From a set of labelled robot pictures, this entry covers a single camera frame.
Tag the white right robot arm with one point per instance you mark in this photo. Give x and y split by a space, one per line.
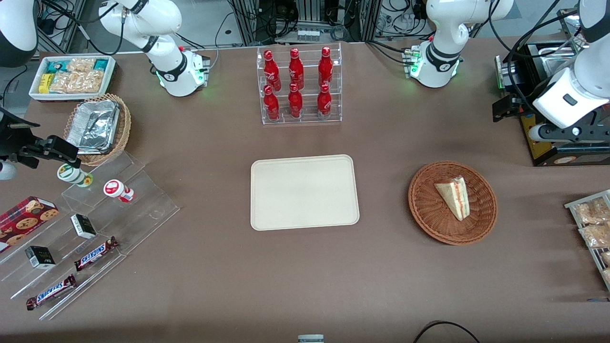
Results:
176 71

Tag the black food display cabinet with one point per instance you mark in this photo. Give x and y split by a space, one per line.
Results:
543 155

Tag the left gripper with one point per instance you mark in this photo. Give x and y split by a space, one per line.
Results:
518 103

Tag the teal snack packet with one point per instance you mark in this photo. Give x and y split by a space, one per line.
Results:
57 66
101 65

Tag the red lid yoghurt cup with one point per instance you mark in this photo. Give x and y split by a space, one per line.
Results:
114 188

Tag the white rectangular plastic bin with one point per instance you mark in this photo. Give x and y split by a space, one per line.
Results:
71 97

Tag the small black carton box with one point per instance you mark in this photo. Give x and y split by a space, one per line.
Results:
40 257
83 226

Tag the round brown wicker basket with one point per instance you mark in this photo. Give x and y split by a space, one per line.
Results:
429 214

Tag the red cola bottle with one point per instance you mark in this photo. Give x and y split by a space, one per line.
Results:
270 71
271 105
296 69
325 66
295 102
324 104

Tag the grey white device edge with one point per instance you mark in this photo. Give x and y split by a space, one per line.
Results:
310 339

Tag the yellow snack packet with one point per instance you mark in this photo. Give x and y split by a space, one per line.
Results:
45 83

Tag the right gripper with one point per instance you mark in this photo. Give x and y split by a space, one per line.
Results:
10 141

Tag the grey tray of crackers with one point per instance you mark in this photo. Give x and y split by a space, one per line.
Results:
572 205

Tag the aluminium foil tray stack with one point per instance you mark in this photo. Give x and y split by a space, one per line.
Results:
93 126

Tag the green lid yoghurt cup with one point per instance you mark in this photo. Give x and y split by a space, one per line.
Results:
71 174

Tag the clear acrylic bottle rack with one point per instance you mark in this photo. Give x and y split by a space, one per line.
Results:
307 120

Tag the oval tan wicker basket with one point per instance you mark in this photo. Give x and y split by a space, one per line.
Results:
123 138

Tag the red tartan cookie box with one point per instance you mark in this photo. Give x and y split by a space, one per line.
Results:
24 221

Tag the clear acrylic stepped shelf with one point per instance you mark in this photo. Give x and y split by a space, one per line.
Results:
64 248
147 209

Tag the clear bag of fried snack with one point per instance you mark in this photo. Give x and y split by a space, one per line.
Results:
595 236
606 258
591 212

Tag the clear bag of crackers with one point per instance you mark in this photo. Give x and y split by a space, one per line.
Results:
81 65
78 82

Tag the Snickers chocolate bar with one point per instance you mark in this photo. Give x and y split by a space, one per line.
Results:
95 253
51 291

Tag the triangle sandwich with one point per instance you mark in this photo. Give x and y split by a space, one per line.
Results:
455 195

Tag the beige plastic serving tray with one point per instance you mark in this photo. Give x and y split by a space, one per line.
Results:
305 193

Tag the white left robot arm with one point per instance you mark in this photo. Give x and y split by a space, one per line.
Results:
441 57

